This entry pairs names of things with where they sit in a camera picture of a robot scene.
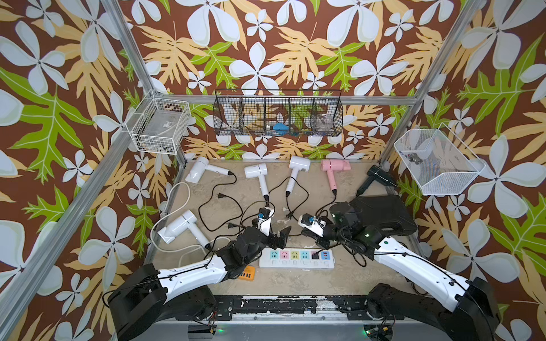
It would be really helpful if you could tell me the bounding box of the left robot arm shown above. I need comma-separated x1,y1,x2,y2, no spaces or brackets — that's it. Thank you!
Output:
107,226,291,340

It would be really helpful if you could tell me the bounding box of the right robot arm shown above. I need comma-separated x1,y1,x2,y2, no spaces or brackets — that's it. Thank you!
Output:
299,197,501,340

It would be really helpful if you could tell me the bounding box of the white multicolour power strip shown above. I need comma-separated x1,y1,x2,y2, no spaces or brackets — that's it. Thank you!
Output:
259,248,335,269

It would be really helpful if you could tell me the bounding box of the orange power strip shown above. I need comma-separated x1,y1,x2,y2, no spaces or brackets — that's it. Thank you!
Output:
238,265,256,281

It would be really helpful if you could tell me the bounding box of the black plastic tool case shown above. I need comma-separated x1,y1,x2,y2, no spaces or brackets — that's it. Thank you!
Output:
349,195,418,236

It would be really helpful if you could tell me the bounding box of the pink hair dryer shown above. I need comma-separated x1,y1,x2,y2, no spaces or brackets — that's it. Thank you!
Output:
321,159,351,196

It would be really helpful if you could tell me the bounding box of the black hair dryer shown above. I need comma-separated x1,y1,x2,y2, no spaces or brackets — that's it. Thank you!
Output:
356,165,397,197

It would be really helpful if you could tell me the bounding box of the white hair dryer far left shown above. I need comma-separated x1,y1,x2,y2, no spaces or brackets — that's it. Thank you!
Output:
185,157,233,184

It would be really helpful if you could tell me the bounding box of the large white hair dryer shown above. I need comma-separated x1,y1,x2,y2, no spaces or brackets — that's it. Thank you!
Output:
159,210,210,249

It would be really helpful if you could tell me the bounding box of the white mesh basket right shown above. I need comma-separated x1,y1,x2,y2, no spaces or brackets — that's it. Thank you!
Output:
394,124,486,196

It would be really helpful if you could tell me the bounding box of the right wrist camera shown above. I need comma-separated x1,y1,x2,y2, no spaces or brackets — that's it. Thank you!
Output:
298,213,326,237

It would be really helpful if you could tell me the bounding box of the pink dryer black cable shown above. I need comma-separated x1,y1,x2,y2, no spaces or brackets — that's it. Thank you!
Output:
298,193,338,240

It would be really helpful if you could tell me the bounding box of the far left dryer cable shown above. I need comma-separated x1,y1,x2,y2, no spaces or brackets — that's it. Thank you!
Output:
198,171,244,233

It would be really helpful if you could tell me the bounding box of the black mounting rail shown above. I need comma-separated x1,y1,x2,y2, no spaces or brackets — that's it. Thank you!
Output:
188,295,381,321

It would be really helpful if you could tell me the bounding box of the large dryer white cable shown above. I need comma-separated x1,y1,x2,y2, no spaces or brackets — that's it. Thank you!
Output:
148,182,231,267

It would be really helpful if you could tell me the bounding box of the black wire basket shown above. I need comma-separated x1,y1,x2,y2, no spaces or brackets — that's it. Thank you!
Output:
212,89,344,136

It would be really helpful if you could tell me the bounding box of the white wire basket left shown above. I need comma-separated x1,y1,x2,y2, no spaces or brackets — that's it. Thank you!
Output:
126,97,192,155

